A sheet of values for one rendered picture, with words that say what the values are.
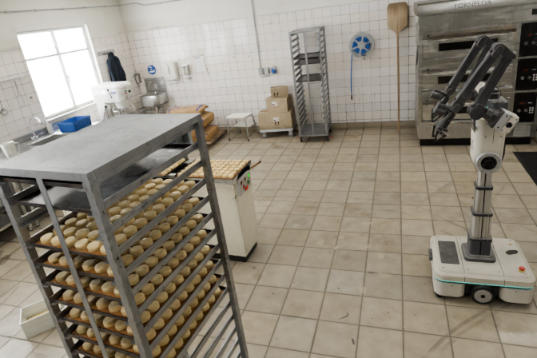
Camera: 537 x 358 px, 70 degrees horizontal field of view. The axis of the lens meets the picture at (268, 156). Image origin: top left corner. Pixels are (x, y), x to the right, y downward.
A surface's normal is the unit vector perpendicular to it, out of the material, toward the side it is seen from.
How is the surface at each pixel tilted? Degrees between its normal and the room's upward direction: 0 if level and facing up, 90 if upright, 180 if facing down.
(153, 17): 90
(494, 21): 90
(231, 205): 90
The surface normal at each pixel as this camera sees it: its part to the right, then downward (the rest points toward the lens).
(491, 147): -0.26, 0.55
